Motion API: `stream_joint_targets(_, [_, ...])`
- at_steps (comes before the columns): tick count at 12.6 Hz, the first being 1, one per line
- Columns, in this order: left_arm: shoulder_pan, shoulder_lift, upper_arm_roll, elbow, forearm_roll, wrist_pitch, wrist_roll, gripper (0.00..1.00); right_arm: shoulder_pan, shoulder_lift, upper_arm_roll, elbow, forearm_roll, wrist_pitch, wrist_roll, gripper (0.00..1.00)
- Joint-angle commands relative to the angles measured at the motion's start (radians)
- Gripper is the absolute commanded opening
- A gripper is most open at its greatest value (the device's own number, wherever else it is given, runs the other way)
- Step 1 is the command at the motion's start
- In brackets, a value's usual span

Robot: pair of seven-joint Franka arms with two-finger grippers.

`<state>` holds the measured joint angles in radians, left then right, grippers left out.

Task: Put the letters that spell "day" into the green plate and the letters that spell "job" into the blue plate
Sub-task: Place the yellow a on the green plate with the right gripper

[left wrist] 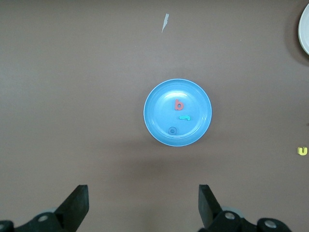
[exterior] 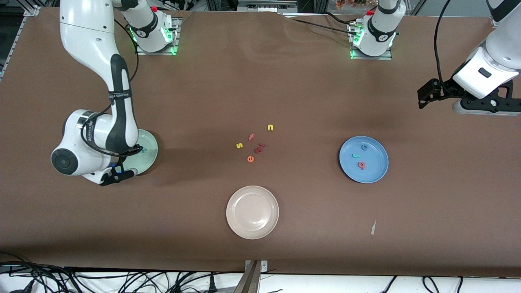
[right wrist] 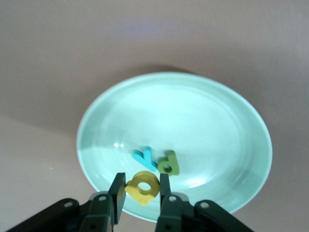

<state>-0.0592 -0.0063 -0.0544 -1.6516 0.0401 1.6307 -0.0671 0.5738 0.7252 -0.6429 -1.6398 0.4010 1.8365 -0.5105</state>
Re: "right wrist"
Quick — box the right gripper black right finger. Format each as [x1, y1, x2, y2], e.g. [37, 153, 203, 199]
[155, 173, 254, 232]

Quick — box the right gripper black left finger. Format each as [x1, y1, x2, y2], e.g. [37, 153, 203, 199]
[7, 172, 126, 232]

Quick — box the yellow letter a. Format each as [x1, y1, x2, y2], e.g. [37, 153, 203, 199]
[125, 170, 160, 206]

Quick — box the green letter p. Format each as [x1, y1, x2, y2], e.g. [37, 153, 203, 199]
[157, 149, 181, 176]

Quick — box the cyan letter y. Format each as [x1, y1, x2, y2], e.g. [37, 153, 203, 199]
[132, 146, 158, 172]

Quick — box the pale green round plate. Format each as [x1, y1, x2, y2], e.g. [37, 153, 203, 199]
[76, 72, 273, 224]

